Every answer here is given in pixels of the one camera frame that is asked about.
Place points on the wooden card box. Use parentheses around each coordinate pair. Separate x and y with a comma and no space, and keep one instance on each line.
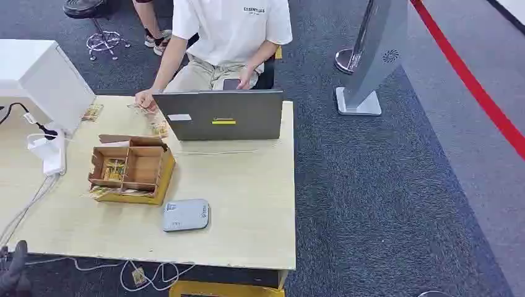
(143,172)

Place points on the person's right hand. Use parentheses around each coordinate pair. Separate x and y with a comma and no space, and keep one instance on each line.
(145,99)

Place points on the yellow box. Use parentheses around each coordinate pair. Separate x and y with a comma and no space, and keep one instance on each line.
(225,290)

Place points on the grey kiosk stand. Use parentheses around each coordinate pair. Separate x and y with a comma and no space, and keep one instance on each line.
(377,53)

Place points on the small grey flat device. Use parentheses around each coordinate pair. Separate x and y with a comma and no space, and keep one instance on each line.
(185,215)

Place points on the chrome stanchion post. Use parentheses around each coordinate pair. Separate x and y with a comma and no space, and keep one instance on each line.
(346,59)

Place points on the white cabinet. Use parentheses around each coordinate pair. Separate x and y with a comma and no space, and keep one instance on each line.
(45,78)

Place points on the dark smartphone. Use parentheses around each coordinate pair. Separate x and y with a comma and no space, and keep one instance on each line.
(230,84)

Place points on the black round stool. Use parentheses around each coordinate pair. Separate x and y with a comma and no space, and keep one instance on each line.
(88,8)

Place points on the card stack with printed faces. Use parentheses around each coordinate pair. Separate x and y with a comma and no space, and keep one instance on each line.
(114,170)

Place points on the white power strip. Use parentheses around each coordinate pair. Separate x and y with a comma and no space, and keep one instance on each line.
(51,153)

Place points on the seated person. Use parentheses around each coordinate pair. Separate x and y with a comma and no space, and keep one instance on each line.
(229,28)

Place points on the person's left hand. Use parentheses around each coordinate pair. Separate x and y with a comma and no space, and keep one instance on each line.
(247,78)

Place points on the standing person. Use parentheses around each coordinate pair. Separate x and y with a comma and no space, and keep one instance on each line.
(154,28)

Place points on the grey laptop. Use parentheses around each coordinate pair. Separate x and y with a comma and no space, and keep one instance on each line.
(223,117)

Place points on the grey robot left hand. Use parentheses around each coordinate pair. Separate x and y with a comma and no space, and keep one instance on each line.
(14,278)

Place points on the red floor tape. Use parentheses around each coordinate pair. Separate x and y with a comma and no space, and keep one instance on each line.
(471,84)

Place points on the printed playing card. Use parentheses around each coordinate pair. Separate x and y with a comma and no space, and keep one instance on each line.
(98,191)
(92,112)
(137,108)
(139,276)
(160,129)

